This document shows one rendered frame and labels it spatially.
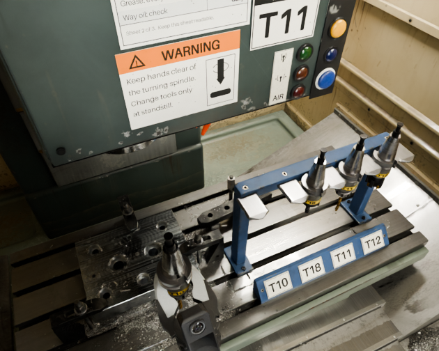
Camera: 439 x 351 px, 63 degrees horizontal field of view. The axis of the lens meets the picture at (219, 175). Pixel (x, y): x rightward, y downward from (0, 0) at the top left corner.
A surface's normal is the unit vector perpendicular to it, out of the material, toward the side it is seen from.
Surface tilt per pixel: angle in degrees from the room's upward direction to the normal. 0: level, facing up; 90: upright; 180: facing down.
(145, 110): 90
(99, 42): 90
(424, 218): 24
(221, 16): 90
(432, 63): 90
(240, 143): 0
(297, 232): 0
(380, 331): 8
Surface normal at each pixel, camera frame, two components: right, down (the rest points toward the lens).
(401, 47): -0.91, 0.30
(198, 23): 0.42, 0.65
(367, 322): 0.12, -0.72
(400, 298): -0.37, -0.51
